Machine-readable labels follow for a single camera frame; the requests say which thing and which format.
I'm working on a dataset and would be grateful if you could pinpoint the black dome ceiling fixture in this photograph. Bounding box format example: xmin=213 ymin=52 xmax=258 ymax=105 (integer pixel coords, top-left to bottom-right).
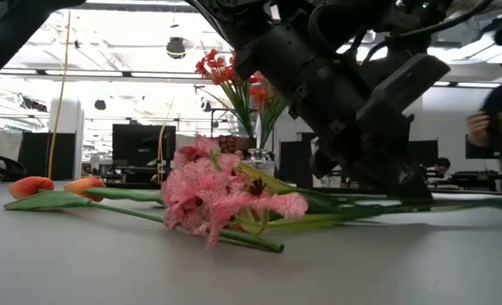
xmin=165 ymin=36 xmax=187 ymax=60

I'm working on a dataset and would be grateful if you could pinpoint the large black monitor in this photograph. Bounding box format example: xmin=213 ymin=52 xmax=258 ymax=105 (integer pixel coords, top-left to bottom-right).
xmin=112 ymin=123 xmax=178 ymax=169

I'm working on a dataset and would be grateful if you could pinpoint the yellow hanging cable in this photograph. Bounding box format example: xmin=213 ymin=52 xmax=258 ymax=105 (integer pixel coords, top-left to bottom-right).
xmin=47 ymin=0 xmax=74 ymax=181

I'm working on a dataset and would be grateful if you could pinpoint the thin pale hanging cable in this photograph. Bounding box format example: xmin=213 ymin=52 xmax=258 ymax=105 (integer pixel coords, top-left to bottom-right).
xmin=156 ymin=99 xmax=176 ymax=184

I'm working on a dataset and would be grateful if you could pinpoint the black desk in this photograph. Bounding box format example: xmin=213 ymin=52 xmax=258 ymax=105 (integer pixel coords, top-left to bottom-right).
xmin=452 ymin=170 xmax=502 ymax=191

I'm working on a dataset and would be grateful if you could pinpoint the orange artificial tulip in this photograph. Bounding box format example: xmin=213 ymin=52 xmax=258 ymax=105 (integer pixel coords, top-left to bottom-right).
xmin=3 ymin=176 xmax=285 ymax=254
xmin=63 ymin=176 xmax=167 ymax=204

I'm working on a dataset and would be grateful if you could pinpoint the long ceiling light strip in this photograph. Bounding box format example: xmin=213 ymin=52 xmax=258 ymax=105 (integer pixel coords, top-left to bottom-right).
xmin=0 ymin=67 xmax=209 ymax=81

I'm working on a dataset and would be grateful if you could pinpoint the large veined pink flower bunch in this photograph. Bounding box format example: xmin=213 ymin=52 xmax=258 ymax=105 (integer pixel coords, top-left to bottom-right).
xmin=160 ymin=134 xmax=502 ymax=251

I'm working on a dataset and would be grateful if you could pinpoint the black partition panel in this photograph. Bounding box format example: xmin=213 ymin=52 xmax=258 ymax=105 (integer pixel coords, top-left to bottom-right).
xmin=21 ymin=132 xmax=77 ymax=181

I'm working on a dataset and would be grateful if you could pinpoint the black wall monitor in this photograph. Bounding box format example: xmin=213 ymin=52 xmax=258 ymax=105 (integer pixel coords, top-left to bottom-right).
xmin=465 ymin=135 xmax=502 ymax=160

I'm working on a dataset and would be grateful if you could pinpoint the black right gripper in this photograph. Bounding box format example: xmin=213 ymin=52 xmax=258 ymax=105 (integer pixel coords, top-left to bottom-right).
xmin=291 ymin=58 xmax=433 ymax=201

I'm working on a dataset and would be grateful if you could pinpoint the red patterned cloth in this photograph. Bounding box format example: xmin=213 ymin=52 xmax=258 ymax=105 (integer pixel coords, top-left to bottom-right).
xmin=219 ymin=135 xmax=252 ymax=154

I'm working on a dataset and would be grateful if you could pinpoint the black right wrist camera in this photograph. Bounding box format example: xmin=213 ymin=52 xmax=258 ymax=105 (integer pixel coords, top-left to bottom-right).
xmin=354 ymin=53 xmax=452 ymax=141

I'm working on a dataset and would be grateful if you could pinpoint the black curved cable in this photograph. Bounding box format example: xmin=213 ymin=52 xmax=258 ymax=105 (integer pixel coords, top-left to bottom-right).
xmin=0 ymin=151 xmax=28 ymax=180

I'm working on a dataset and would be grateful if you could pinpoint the clear glass vase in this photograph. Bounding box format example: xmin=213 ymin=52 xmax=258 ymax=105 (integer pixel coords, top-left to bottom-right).
xmin=244 ymin=147 xmax=276 ymax=177

